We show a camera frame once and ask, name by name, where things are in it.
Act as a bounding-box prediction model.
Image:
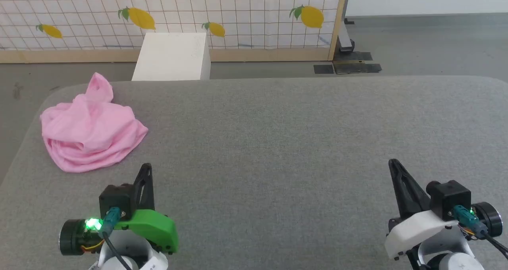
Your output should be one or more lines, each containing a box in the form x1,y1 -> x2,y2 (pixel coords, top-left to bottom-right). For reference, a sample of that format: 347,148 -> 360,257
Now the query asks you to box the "lemon print partition panel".
0,0 -> 350,63

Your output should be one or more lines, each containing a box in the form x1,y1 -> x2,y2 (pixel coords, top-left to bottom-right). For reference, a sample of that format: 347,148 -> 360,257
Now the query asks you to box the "white rectangular box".
132,33 -> 211,81

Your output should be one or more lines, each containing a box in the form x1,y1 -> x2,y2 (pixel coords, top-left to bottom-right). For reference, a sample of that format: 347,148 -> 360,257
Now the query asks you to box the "grey fabric sofa seat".
0,75 -> 508,270

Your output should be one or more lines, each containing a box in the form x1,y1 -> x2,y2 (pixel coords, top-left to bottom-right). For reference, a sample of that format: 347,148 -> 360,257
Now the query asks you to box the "pink garment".
40,72 -> 149,173

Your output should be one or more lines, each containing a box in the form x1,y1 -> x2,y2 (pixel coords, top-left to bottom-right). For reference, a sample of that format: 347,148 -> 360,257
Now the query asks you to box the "metal partition foot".
337,19 -> 356,54

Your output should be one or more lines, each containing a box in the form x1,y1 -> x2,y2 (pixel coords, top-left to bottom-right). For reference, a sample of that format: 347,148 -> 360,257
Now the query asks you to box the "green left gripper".
60,163 -> 179,257

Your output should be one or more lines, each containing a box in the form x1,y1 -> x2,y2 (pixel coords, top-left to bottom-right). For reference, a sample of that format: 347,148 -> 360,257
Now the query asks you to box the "white paper tag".
140,254 -> 160,270

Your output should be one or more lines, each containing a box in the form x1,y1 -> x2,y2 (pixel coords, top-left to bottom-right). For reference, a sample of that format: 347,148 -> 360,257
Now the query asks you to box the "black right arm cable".
482,231 -> 508,260

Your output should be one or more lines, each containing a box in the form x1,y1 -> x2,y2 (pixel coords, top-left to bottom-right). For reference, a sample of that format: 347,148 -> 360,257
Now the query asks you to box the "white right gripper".
384,159 -> 503,261

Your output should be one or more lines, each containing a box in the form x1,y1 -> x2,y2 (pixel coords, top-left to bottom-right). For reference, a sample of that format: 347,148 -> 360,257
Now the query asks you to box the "black floor mat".
333,51 -> 383,75

